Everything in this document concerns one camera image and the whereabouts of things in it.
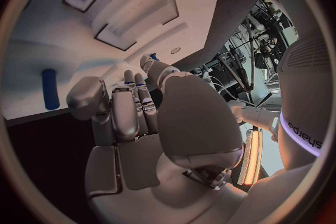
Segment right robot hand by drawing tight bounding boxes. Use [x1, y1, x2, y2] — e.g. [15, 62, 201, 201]
[66, 54, 249, 224]

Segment glowing light bar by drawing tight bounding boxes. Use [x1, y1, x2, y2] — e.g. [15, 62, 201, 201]
[236, 125, 264, 186]

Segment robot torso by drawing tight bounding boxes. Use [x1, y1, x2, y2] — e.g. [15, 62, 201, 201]
[276, 34, 332, 172]

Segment blue cylinder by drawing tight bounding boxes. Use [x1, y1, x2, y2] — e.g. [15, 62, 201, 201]
[40, 68, 61, 111]

